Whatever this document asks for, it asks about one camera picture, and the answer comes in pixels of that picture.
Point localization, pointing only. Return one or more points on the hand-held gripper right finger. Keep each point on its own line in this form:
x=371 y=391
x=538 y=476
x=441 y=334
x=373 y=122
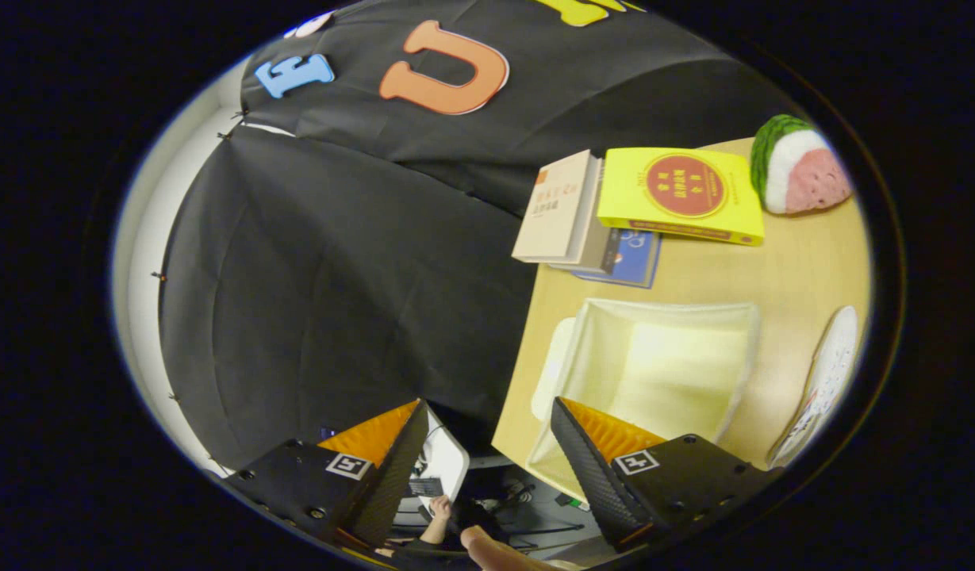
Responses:
x=586 y=468

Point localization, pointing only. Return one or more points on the blue book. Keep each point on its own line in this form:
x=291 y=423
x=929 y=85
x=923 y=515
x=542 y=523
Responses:
x=634 y=262

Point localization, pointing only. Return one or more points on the beige book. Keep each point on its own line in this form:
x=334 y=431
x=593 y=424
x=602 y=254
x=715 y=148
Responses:
x=554 y=206

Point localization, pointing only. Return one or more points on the watermelon slice plush toy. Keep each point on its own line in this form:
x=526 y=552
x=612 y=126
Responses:
x=804 y=170

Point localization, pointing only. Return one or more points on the white laptop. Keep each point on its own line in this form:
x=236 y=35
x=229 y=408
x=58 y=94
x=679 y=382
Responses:
x=447 y=456

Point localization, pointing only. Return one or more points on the cream fabric storage box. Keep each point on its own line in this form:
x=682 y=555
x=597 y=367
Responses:
x=677 y=373

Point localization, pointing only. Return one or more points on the white shoe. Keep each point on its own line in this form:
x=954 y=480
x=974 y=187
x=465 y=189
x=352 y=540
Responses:
x=828 y=373

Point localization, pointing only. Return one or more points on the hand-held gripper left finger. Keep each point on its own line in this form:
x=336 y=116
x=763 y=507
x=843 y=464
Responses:
x=392 y=484

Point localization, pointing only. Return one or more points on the yellow book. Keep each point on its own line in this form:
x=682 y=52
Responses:
x=741 y=206

